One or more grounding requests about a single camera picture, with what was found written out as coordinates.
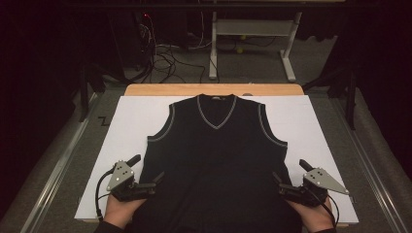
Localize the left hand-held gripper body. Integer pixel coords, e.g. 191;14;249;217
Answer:
106;160;157;202

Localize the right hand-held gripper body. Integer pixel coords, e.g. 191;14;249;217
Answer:
279;167;350;208

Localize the black knit vest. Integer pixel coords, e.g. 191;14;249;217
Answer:
130;93;304;233

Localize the person's left hand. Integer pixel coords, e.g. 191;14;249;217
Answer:
103;194;147;229

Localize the person's right hand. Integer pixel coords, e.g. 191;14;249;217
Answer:
286;197;334;233

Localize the white paper work sheet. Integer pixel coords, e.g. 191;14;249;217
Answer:
74;94;360;224

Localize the dark metal stand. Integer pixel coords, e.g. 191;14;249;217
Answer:
77;62;107;123
302;64;361;131

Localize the wooden table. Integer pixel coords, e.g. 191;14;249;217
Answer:
123;83;305;97

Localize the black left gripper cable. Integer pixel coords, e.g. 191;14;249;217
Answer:
94;168;117;221

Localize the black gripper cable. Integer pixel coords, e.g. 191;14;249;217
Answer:
304;186;340;227
94;168;117;221

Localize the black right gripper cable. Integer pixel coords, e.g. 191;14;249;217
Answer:
304;186;340;227

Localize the metal floor rail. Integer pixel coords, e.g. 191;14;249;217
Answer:
18;92;99;233
329;96;410;233

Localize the tangle of floor cables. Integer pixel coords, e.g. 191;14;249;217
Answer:
135;13;208;84

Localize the white metal desk frame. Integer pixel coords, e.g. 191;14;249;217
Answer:
208;11;303;83

